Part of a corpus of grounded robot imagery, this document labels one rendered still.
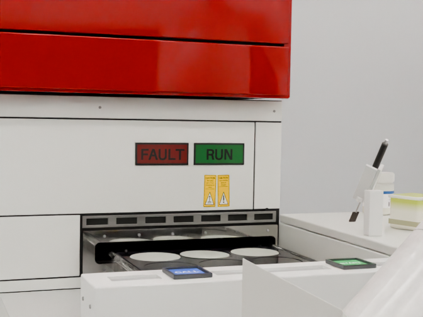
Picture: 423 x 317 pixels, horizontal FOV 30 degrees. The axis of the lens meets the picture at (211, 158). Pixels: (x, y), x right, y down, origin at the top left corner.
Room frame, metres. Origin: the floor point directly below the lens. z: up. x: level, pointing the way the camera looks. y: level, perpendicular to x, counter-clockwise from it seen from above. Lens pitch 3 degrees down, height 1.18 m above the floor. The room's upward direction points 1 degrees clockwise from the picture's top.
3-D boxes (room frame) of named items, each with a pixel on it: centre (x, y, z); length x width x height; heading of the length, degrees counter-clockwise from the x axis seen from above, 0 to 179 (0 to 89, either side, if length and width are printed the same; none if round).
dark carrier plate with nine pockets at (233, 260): (1.50, -0.03, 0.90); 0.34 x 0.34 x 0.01; 20
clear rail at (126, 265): (1.43, 0.14, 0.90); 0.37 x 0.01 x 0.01; 20
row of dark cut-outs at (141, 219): (1.70, 0.06, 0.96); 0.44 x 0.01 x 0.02; 110
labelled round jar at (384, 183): (1.81, -0.38, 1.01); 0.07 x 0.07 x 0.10
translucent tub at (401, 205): (1.57, -0.41, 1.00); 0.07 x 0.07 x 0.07; 38
